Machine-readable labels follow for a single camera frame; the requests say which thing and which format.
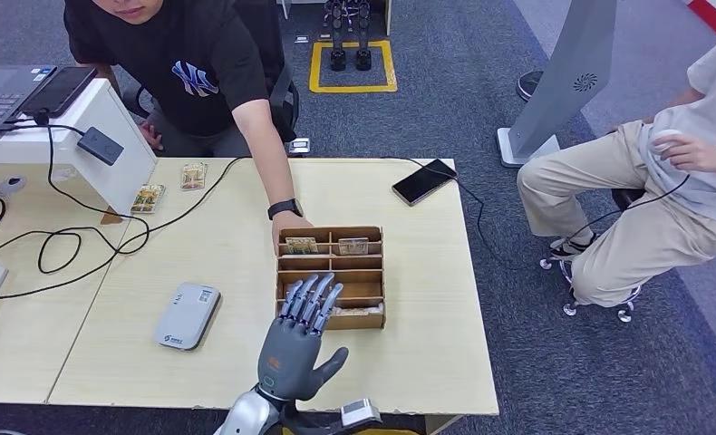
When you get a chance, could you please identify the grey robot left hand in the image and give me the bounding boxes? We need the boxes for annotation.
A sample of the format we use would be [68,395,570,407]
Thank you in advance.
[256,273,351,403]

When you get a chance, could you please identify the person's right hand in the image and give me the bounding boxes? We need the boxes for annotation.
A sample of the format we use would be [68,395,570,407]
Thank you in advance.
[139,117,164,151]

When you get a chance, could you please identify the person's left hand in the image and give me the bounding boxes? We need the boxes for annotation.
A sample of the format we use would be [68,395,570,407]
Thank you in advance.
[270,211,315,258]
[658,132,716,175]

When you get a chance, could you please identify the white handheld controller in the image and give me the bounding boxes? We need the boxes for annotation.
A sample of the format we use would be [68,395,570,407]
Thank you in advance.
[649,129,683,154]

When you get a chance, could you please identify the wooden organizer box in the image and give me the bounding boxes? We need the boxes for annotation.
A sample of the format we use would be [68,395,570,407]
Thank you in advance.
[275,225,387,332]

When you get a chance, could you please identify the person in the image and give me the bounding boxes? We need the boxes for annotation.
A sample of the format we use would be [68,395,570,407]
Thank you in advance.
[63,0,315,258]
[517,26,716,308]

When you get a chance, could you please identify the white card reader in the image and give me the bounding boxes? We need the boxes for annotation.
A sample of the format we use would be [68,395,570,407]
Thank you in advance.
[152,282,222,352]

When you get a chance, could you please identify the black wristwatch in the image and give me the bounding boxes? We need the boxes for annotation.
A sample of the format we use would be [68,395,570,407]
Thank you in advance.
[266,198,305,221]

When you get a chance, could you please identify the small black box device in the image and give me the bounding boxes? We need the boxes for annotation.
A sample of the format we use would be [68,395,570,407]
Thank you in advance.
[76,126,125,167]

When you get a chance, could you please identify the white desk riser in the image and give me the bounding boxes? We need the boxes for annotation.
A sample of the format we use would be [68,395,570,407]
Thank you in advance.
[0,78,159,216]

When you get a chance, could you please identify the stool with casters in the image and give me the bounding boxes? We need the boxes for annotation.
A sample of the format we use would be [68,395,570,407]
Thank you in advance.
[537,187,646,324]

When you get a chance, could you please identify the black smartphone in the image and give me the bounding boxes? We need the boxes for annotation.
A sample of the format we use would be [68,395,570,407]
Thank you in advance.
[20,65,99,119]
[391,158,459,208]

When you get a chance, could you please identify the black office chair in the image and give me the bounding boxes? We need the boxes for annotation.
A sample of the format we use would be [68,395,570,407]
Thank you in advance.
[121,63,302,145]

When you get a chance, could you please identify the yellow floor tape strip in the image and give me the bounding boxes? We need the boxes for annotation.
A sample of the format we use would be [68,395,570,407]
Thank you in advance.
[283,426,426,435]

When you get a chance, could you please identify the red floor strip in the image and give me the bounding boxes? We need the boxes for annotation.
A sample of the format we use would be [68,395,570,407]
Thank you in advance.
[686,0,716,37]

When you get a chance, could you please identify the grey computer mouse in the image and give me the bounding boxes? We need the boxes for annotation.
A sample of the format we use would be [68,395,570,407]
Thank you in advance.
[0,175,28,198]

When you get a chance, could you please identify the grey kiosk stand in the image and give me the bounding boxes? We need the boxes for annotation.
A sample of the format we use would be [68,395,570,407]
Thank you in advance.
[496,0,618,168]

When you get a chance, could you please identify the yellow floor tape square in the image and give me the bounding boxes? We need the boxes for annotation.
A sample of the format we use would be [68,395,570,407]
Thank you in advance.
[307,39,399,94]

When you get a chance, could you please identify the grey laptop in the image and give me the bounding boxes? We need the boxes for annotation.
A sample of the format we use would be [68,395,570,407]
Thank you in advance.
[0,64,57,147]

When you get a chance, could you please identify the black round base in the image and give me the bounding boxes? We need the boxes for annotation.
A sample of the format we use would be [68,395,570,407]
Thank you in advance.
[515,69,546,102]

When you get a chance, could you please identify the black camera bracket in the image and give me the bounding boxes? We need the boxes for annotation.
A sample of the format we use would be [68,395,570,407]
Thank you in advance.
[279,401,383,435]

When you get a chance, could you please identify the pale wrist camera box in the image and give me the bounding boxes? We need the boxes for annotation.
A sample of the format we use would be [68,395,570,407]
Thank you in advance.
[340,398,383,429]

